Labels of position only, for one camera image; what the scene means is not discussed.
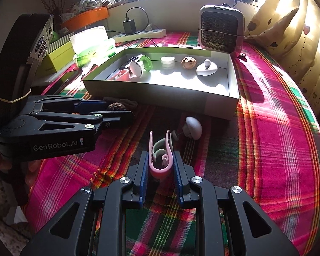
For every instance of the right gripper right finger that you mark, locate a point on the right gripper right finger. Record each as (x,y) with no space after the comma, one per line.
(227,220)

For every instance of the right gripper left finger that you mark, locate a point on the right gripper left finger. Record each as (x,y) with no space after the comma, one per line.
(71,230)

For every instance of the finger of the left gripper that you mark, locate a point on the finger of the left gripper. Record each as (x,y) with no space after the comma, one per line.
(46,123)
(68,103)

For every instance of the brown walnut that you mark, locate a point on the brown walnut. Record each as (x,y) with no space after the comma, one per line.
(116,106)

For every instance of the pink clip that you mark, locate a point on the pink clip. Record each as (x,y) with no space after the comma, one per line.
(122,75)
(160,156)

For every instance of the green white suction spool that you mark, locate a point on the green white suction spool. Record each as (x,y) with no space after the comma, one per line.
(139,65)

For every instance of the grey mushroom knob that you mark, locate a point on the grey mushroom knob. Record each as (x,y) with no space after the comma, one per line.
(191,129)

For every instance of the white bottle cap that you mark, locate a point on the white bottle cap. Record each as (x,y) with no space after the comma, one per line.
(167,62)

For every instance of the white oval knob base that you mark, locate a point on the white oval knob base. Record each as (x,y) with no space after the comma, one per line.
(207,68)

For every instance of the person hand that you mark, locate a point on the person hand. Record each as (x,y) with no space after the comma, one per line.
(32,173)

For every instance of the yellow rubber band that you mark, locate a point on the yellow rubber band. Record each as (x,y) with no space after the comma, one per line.
(17,99)

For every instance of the yellow-green box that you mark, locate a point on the yellow-green box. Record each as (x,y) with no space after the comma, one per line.
(56,60)

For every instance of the striped green box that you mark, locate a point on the striped green box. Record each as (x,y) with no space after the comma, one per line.
(58,43)

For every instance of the green tissue pack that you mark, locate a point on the green tissue pack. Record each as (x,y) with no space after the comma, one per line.
(92,46)

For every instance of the black rectangular device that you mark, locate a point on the black rectangular device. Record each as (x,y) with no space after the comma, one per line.
(126,64)

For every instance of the plaid red bedspread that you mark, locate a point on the plaid red bedspread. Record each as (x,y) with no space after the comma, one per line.
(271,148)

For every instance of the orange tray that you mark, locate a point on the orange tray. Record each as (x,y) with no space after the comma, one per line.
(86,18)

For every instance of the white power strip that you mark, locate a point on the white power strip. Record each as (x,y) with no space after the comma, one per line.
(152,31)

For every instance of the walnut in box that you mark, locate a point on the walnut in box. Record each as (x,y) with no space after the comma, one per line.
(188,63)

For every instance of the grey shallow cardboard box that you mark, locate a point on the grey shallow cardboard box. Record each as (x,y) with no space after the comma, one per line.
(216,95)

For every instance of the small grey fan heater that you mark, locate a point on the small grey fan heater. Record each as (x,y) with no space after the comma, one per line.
(221,28)

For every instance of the beige heart curtain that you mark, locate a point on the beige heart curtain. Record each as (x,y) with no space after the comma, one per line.
(289,30)

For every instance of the black charger with cable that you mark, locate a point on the black charger with cable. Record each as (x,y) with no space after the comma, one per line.
(130,26)

